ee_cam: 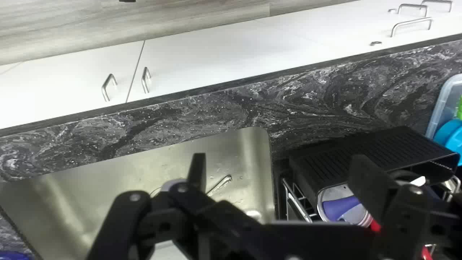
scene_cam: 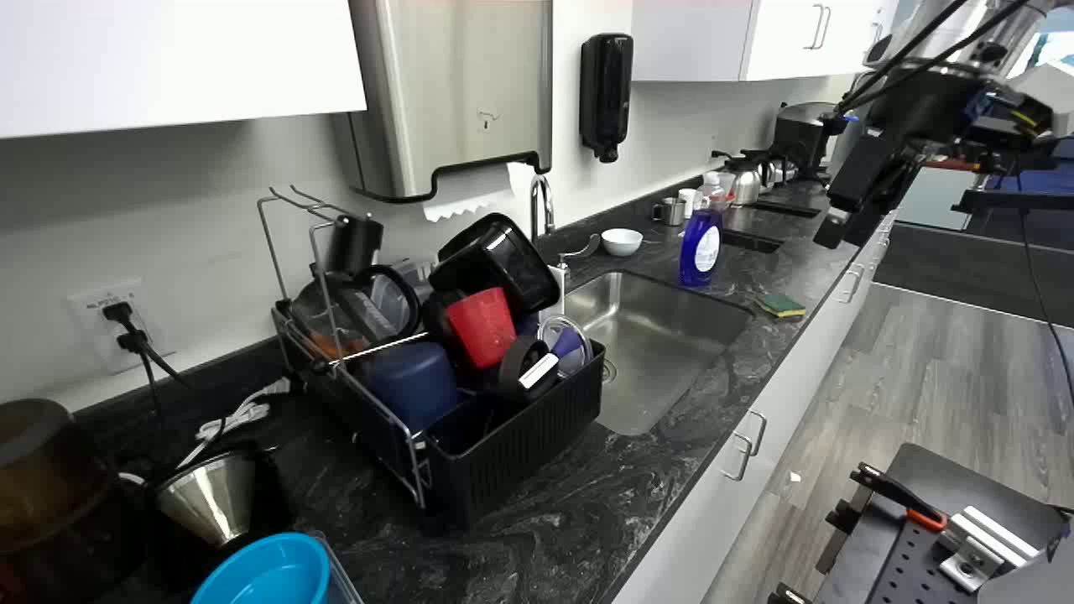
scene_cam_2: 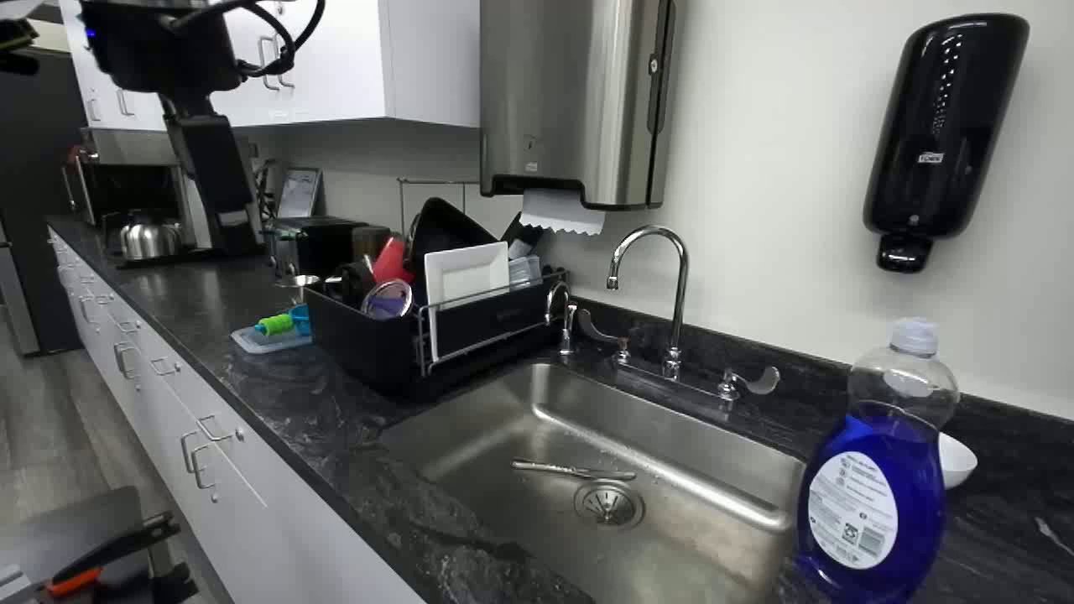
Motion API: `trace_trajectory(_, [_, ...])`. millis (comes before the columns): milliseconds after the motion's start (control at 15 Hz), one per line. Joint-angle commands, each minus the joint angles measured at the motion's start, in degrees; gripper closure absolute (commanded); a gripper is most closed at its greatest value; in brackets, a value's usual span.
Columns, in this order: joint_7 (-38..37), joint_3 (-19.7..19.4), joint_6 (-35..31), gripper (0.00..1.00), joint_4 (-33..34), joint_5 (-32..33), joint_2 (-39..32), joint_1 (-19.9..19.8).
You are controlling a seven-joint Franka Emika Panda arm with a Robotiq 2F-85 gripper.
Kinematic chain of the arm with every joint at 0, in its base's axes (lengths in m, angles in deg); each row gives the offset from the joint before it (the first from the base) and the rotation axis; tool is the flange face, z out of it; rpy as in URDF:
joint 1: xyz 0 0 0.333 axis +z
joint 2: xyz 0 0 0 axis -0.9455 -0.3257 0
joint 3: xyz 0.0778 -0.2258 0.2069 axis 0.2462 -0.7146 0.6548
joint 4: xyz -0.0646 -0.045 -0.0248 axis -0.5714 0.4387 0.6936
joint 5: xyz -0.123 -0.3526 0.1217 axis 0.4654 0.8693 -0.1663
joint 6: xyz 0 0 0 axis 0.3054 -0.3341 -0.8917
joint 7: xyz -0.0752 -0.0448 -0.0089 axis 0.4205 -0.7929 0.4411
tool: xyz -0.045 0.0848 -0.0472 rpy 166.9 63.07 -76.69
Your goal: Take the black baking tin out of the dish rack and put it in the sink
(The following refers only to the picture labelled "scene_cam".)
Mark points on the white mug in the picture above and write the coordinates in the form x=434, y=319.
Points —
x=690, y=204

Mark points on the blue dish soap bottle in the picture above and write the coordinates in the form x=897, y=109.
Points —
x=699, y=254

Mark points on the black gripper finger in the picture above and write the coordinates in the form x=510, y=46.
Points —
x=834, y=233

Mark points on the chrome sink faucet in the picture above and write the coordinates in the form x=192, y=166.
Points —
x=542, y=206

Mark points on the black coffee maker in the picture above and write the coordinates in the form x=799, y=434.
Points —
x=804, y=138

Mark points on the brown glass pot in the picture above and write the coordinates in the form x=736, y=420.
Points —
x=46, y=470

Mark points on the white lower cabinets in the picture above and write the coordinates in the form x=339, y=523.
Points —
x=761, y=447

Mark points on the stainless steel sink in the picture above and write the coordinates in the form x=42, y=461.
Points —
x=654, y=347

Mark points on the black cup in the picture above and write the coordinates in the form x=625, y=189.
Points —
x=352, y=244

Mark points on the clear blue cup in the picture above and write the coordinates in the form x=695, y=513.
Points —
x=569, y=344

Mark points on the clear glass lid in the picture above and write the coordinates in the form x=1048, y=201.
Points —
x=363, y=306

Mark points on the green yellow sponge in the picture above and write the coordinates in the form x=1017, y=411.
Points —
x=781, y=302

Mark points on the white paper towel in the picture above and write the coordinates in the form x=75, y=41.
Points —
x=475, y=201

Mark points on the steel paper towel dispenser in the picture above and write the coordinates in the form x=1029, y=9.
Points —
x=455, y=90

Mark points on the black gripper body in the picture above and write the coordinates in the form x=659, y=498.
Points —
x=877, y=180

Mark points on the red plastic cup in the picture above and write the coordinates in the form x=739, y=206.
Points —
x=481, y=327

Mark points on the white wall outlet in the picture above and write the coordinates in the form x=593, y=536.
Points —
x=105, y=325

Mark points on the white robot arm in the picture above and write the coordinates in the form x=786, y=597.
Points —
x=926, y=107

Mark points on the blue plastic bowl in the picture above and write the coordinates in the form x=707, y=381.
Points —
x=270, y=573

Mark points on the steel conical pot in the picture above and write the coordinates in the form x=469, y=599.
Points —
x=207, y=498

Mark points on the black wall soap dispenser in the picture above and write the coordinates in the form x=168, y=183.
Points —
x=604, y=90

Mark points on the black dish rack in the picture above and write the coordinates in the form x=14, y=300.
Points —
x=506, y=447

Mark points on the black perforated board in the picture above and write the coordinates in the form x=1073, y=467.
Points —
x=952, y=538

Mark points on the dark blue pot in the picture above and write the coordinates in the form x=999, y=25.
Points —
x=413, y=387

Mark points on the black round container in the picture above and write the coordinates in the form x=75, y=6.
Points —
x=525, y=364

